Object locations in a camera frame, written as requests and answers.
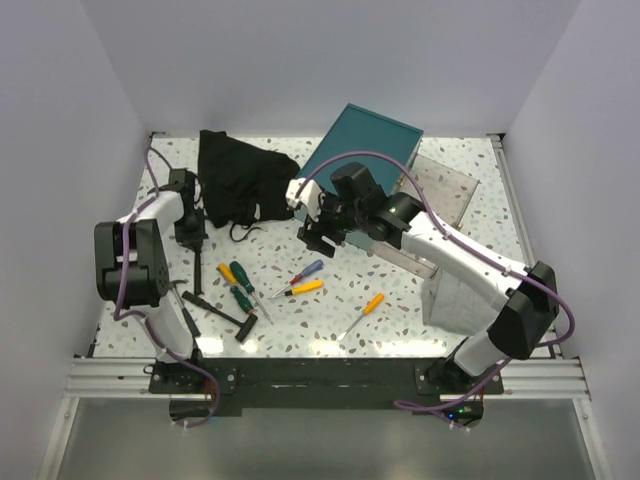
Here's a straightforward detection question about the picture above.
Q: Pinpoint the green screwdriver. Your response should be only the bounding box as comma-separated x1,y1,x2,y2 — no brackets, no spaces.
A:
229,261,274,324
230,285,255,314

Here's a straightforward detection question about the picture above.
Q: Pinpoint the black T-handle tool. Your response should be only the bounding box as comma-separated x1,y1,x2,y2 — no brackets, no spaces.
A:
181,291,258,344

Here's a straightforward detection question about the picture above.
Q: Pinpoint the clear plastic drawer tray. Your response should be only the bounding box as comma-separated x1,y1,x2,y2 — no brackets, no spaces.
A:
368,154,479,280

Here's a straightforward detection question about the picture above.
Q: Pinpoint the grey folded cloth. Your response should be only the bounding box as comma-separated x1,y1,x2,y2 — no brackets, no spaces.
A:
421,269,497,336

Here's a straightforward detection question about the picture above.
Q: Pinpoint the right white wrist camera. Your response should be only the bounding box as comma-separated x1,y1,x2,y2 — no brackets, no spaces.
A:
285,178,325,222

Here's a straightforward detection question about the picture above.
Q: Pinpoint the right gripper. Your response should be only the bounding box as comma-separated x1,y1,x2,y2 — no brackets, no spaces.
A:
298,187,366,257

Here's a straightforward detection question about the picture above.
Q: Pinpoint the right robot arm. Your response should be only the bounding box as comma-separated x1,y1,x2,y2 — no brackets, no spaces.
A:
286,162,559,393

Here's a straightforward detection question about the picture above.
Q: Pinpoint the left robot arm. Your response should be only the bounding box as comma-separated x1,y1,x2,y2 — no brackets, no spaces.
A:
94,168,207,392

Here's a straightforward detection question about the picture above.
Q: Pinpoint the orange screwdriver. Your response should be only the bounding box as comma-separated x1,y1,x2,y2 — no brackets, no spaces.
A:
272,280,324,299
217,263,237,285
337,293,385,341

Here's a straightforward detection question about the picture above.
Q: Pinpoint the small claw hammer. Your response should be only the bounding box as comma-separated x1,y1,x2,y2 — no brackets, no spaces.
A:
169,279,201,338

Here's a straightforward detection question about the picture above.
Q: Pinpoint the black cloth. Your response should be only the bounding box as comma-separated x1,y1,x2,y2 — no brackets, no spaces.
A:
197,130,300,231

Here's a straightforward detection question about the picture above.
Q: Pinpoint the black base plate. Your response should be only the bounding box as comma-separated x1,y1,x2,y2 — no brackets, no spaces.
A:
143,358,480,421

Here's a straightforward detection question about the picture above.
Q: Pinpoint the teal metal box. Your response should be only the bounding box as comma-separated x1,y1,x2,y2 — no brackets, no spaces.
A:
290,102,425,251

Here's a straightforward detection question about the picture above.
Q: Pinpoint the blue red screwdriver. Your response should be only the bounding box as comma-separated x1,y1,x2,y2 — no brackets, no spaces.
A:
289,259,324,285

